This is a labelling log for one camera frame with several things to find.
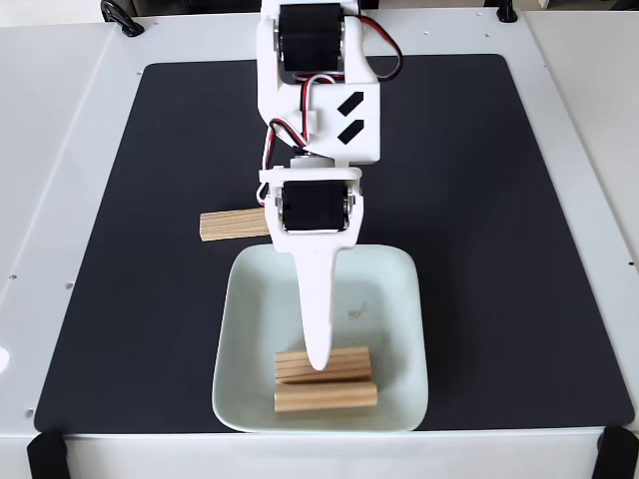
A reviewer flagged wooden block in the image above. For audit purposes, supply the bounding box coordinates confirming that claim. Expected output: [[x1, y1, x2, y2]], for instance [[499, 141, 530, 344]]
[[275, 346, 372, 386], [274, 382, 379, 413], [199, 207, 270, 243]]

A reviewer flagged pale green square plate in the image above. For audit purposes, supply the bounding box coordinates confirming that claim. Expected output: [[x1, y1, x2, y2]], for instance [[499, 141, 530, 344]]
[[211, 242, 430, 434]]

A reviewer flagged black table mat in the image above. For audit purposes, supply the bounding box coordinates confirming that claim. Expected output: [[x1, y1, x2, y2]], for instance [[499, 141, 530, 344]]
[[33, 53, 635, 434]]

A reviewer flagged red black white servo cable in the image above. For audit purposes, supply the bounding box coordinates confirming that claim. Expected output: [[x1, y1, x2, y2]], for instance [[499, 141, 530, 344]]
[[257, 72, 346, 207], [354, 14, 405, 84]]

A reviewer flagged black corner bracket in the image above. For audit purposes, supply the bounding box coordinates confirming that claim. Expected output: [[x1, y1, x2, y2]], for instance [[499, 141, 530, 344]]
[[593, 425, 639, 479], [25, 431, 69, 479]]

